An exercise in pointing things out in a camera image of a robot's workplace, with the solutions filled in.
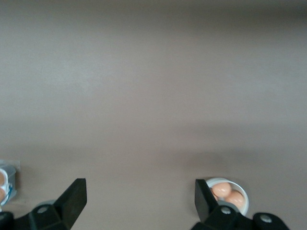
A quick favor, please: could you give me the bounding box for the white bowl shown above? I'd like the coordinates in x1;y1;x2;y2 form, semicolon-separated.
205;176;250;216

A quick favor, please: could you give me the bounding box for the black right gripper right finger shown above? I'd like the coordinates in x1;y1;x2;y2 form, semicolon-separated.
191;179;290;230

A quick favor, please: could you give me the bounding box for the clear plastic egg box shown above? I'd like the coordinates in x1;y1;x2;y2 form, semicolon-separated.
0;159;21;212

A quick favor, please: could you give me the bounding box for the brown table cover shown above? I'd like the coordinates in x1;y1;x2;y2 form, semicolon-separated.
0;0;307;230

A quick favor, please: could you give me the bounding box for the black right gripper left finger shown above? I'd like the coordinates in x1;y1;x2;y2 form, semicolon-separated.
0;178;87;230

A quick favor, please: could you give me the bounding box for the small string loop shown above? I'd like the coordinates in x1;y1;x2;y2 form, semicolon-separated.
3;183;13;206

